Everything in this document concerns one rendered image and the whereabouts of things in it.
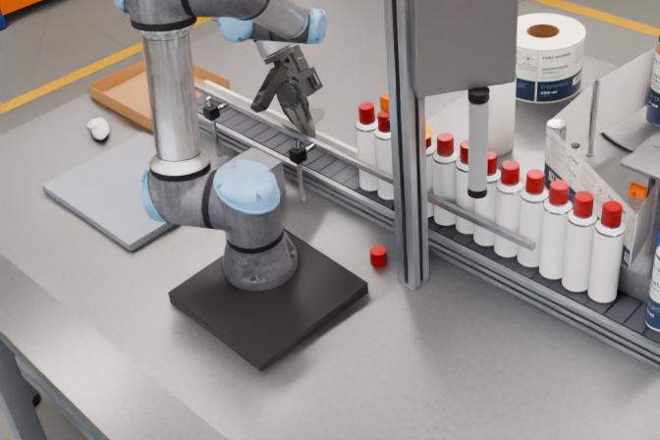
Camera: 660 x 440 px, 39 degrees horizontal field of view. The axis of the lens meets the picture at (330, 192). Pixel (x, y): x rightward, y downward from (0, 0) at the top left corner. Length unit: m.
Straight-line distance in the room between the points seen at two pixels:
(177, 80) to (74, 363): 0.57
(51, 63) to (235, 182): 3.23
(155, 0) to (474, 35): 0.54
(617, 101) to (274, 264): 0.86
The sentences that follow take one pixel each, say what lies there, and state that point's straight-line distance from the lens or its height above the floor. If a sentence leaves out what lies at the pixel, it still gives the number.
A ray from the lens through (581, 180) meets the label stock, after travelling 1.81.
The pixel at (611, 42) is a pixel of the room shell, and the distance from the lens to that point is 4.58.
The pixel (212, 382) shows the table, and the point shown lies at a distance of 1.71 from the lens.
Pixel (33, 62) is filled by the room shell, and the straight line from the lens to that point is 4.94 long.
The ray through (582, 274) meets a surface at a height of 0.93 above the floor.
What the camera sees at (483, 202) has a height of 0.99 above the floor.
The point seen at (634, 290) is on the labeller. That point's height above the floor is 0.90.
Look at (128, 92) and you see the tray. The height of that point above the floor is 0.83.
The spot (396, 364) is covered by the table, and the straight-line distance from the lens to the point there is 1.70.
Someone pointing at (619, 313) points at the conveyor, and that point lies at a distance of 1.74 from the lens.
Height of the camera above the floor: 2.06
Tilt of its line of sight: 36 degrees down
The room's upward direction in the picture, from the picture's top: 6 degrees counter-clockwise
